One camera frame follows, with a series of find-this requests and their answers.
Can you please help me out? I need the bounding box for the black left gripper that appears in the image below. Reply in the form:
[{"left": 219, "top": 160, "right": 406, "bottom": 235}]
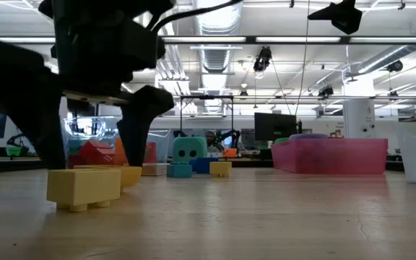
[{"left": 0, "top": 10, "right": 176, "bottom": 170}]

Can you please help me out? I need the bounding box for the cyan toy brick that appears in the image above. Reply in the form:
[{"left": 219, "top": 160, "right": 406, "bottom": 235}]
[
  {"left": 166, "top": 161, "right": 194, "bottom": 179},
  {"left": 66, "top": 139, "right": 83, "bottom": 157}
]

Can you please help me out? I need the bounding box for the orange toy block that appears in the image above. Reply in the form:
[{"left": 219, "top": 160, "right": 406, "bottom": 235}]
[{"left": 113, "top": 137, "right": 129, "bottom": 166}]

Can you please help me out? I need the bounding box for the yellow small toy brick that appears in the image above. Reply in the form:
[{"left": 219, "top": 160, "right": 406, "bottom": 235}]
[
  {"left": 46, "top": 168, "right": 122, "bottom": 213},
  {"left": 209, "top": 160, "right": 233, "bottom": 178}
]

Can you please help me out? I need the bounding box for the orange-yellow six-stud brick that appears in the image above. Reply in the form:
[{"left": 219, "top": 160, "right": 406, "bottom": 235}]
[{"left": 73, "top": 165, "right": 143, "bottom": 189}]

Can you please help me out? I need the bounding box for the orange white card box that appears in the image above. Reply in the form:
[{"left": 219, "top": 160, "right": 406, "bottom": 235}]
[{"left": 141, "top": 162, "right": 170, "bottom": 177}]

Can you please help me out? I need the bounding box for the teal foam die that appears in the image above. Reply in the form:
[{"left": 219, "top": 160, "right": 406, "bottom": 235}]
[{"left": 171, "top": 136, "right": 209, "bottom": 163}]

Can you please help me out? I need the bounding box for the blue knobbed toy block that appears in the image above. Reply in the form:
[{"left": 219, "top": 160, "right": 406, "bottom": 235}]
[{"left": 189, "top": 157, "right": 219, "bottom": 176}]

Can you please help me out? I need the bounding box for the clear plastic bin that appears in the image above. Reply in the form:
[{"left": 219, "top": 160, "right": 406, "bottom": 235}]
[{"left": 61, "top": 115, "right": 171, "bottom": 170}]

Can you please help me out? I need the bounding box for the green crate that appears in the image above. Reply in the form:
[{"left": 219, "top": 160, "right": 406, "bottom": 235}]
[{"left": 5, "top": 145, "right": 24, "bottom": 157}]

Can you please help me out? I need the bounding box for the black light strip beam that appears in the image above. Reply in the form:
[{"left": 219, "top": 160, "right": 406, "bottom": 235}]
[{"left": 0, "top": 35, "right": 416, "bottom": 46}]

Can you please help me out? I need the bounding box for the white column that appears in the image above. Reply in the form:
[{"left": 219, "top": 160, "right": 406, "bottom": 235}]
[{"left": 343, "top": 99, "right": 377, "bottom": 139}]

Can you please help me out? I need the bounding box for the black monitor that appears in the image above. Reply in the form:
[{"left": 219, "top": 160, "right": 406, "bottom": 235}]
[{"left": 253, "top": 112, "right": 298, "bottom": 142}]

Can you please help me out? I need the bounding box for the person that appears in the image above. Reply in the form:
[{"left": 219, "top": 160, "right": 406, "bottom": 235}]
[{"left": 204, "top": 130, "right": 225, "bottom": 153}]

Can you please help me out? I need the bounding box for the pink plastic bin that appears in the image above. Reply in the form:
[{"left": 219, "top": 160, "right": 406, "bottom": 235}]
[{"left": 271, "top": 136, "right": 389, "bottom": 176}]

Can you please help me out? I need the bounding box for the thin hanging cable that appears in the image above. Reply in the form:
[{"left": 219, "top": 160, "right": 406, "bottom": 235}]
[{"left": 293, "top": 0, "right": 311, "bottom": 117}]

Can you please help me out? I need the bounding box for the silver air duct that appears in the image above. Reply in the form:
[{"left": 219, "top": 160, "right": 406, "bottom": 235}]
[{"left": 192, "top": 0, "right": 243, "bottom": 73}]

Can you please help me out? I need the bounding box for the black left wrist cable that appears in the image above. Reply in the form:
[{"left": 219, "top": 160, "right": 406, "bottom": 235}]
[{"left": 152, "top": 0, "right": 245, "bottom": 33}]

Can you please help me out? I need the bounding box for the black aluminium table frame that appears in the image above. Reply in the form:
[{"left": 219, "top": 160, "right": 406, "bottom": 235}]
[{"left": 0, "top": 157, "right": 406, "bottom": 173}]

